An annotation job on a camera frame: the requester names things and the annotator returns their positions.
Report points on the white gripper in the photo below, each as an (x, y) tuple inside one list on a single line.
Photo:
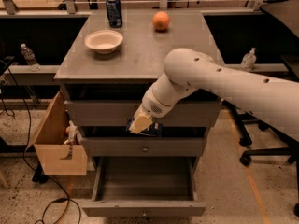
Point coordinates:
[(151, 105)]

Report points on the grey middle drawer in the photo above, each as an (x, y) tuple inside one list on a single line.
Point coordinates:
[(115, 141)]

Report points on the white paper bowl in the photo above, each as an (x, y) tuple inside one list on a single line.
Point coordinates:
[(103, 41)]

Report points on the grey drawer cabinet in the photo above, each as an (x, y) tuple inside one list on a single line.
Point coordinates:
[(138, 61)]

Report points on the grey open bottom drawer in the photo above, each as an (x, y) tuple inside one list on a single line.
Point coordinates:
[(144, 187)]

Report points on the items inside cardboard box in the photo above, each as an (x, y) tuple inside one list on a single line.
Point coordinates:
[(71, 134)]

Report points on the black rolling stand leg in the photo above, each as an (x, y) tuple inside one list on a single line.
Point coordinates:
[(241, 121)]

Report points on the grey top drawer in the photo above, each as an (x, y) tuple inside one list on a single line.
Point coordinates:
[(104, 111)]

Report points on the blue soda can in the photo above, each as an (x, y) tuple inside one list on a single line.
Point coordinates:
[(114, 13)]

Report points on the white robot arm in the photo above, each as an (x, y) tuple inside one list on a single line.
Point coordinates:
[(272, 100)]

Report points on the black office chair base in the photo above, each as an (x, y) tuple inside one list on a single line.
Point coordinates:
[(291, 151)]

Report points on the cardboard box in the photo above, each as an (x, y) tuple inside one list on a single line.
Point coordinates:
[(55, 155)]

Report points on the clear plastic water bottle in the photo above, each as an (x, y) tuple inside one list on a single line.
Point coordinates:
[(30, 58)]

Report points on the orange fruit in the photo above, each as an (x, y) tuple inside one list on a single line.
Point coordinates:
[(161, 21)]

